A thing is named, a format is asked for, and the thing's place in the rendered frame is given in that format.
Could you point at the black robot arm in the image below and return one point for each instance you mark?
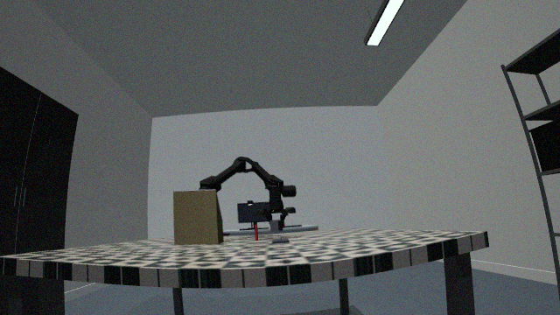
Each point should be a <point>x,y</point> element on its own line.
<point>239,165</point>

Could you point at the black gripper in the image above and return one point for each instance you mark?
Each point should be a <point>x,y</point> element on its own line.
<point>276,204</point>

